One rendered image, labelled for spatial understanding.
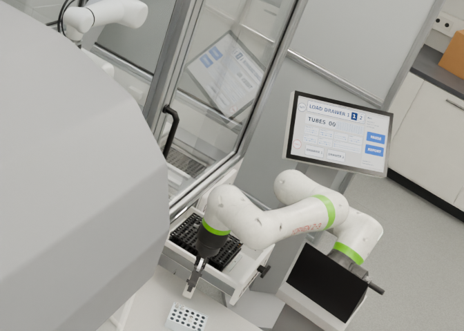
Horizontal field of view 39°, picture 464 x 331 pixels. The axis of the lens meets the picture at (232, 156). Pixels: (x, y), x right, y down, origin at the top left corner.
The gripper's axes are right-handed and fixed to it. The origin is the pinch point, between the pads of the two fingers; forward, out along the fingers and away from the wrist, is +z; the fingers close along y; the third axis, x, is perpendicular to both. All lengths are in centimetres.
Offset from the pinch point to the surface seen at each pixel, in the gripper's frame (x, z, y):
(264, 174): 18, 70, -202
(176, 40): -26, -80, 11
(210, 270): 4.4, 4.5, -16.6
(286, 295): 35, 17, -36
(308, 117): 21, -18, -113
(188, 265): -3.2, 7.7, -18.3
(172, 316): -1.7, 13.7, 1.2
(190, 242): -5.9, 3.2, -24.9
